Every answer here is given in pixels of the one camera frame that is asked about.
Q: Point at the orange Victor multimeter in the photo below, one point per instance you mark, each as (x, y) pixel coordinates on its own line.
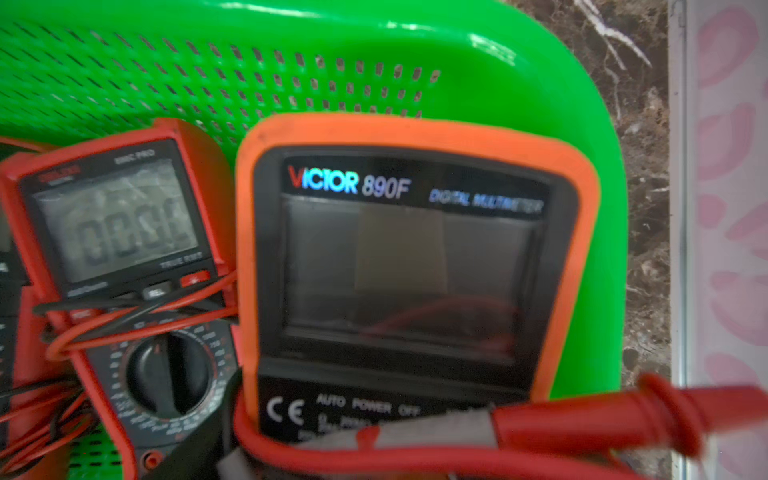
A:
(405, 291)

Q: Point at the green plastic basket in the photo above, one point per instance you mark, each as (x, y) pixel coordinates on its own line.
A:
(76, 71)

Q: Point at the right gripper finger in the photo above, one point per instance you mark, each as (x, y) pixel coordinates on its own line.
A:
(198, 455)

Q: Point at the red multimeter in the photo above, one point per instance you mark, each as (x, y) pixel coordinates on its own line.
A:
(129, 242)

